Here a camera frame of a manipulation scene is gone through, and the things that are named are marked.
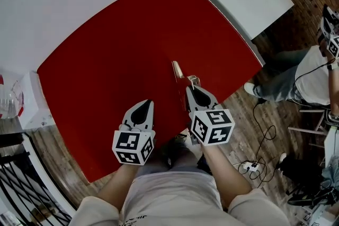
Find white cabinet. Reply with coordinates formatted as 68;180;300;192
18;70;56;131

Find black floor cable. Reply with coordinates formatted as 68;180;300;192
252;99;278;184

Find person's white t-shirt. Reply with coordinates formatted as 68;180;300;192
68;170;292;226

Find black metal railing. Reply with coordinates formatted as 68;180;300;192
0;132;73;226

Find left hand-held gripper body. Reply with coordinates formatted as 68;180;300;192
112;123;156;167

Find white desk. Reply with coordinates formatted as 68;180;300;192
324;126;339;168

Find red table cover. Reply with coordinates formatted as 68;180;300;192
37;0;265;183

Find person's left forearm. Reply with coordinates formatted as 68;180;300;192
96;164;139;211

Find large metal binder clip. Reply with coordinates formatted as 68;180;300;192
171;60;201;112

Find clear plastic water bottle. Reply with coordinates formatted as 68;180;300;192
0;74;25;120

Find person's grey trousers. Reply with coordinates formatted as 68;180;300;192
137;137;212;176

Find person's right forearm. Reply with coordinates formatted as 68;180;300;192
201;144;252;207

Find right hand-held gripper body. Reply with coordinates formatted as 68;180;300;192
190;103;236;146

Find white power strip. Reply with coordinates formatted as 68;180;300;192
242;161;260;171

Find white wooden stool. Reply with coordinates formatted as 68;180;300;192
287;107;335;141

